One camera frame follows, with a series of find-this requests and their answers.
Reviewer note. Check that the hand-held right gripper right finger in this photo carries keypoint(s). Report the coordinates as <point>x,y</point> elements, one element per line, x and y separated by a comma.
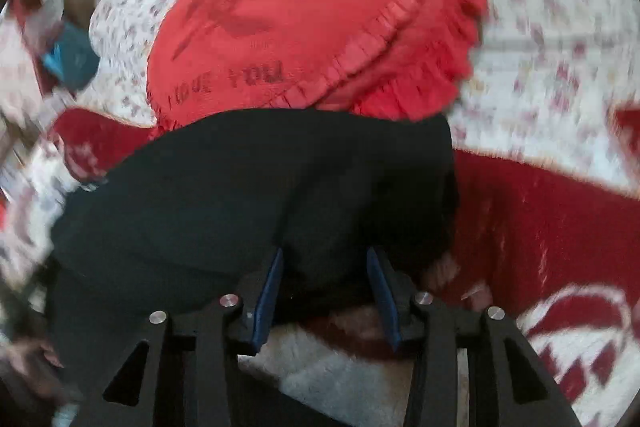
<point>382,292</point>

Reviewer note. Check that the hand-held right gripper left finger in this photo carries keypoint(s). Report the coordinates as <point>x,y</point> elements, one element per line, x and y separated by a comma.
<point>267,292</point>

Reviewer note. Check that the black pants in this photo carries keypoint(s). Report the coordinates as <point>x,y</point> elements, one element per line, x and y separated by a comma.
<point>250,187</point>

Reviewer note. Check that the red and white plush blanket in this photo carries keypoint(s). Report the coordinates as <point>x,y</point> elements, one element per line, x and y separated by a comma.
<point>525,217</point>

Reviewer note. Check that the red round frilled pillow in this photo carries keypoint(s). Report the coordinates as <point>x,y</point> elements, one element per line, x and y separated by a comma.
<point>310,7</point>

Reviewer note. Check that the teal box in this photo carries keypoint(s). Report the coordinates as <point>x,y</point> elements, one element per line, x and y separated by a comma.
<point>70,57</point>

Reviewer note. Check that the floral white quilt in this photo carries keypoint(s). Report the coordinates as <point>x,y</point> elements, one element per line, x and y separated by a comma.
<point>540,7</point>

